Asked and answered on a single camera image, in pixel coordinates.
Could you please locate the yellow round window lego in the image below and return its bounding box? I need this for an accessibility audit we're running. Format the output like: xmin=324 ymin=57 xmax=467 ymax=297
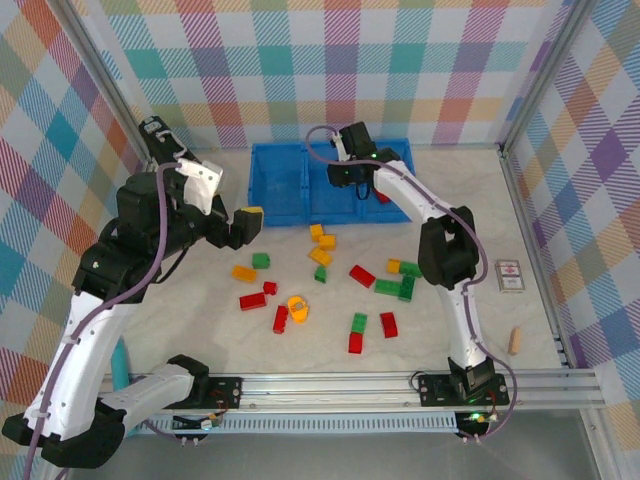
xmin=286 ymin=295 xmax=311 ymax=325

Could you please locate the blue three-compartment bin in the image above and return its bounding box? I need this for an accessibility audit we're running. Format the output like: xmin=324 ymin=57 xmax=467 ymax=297
xmin=248 ymin=138 xmax=417 ymax=229

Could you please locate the black briefcase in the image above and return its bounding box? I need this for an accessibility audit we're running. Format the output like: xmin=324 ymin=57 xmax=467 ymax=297
xmin=138 ymin=116 xmax=189 ymax=166

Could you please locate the teal cylinder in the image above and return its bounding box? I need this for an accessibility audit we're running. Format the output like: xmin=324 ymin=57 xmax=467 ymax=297
xmin=109 ymin=338 xmax=134 ymax=392

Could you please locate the playing card box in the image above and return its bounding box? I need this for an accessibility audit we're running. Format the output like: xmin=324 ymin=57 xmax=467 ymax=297
xmin=493 ymin=258 xmax=527 ymax=294

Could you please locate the small controller board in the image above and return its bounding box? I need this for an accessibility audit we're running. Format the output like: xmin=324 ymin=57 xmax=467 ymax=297
xmin=172 ymin=412 xmax=221 ymax=432
xmin=455 ymin=409 xmax=489 ymax=435

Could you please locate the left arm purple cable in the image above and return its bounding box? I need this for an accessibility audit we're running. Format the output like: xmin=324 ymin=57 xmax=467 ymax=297
xmin=22 ymin=160 xmax=182 ymax=480

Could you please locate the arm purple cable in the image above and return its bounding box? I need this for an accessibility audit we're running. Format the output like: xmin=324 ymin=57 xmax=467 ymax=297
xmin=22 ymin=160 xmax=182 ymax=480
xmin=304 ymin=124 xmax=519 ymax=444

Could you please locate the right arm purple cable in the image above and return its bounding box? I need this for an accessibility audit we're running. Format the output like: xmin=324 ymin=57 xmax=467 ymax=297
xmin=304 ymin=124 xmax=519 ymax=444

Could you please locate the aluminium frame post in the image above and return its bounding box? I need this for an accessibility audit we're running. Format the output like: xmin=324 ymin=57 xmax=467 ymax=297
xmin=499 ymin=0 xmax=599 ymax=151
xmin=58 ymin=0 xmax=154 ymax=169

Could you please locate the left black mount plate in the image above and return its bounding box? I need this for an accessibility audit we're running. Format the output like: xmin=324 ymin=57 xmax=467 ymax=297
xmin=199 ymin=375 xmax=244 ymax=409

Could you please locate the black mount plate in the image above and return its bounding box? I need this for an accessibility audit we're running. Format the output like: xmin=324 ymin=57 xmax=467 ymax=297
xmin=199 ymin=375 xmax=244 ymax=409
xmin=417 ymin=372 xmax=511 ymax=407

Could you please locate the aluminium side rail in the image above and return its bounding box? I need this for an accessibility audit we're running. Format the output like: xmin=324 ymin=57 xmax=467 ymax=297
xmin=499 ymin=147 xmax=574 ymax=369

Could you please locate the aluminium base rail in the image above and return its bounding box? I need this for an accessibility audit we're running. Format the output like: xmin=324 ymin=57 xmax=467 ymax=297
xmin=99 ymin=369 xmax=601 ymax=412

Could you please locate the white slotted cable duct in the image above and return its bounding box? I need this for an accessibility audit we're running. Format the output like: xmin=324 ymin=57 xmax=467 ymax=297
xmin=139 ymin=413 xmax=459 ymax=435

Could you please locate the right black mount plate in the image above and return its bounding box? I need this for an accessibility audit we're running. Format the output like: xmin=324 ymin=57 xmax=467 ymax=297
xmin=417 ymin=372 xmax=511 ymax=407

